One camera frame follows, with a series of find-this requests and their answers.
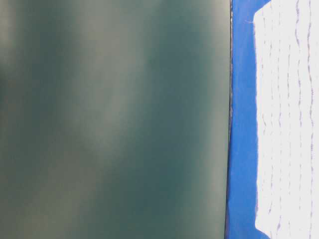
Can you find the white blue-striped towel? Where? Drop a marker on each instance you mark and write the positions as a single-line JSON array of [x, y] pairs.
[[287, 102]]

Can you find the blue table cloth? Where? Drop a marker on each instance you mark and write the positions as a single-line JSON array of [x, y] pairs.
[[242, 143]]

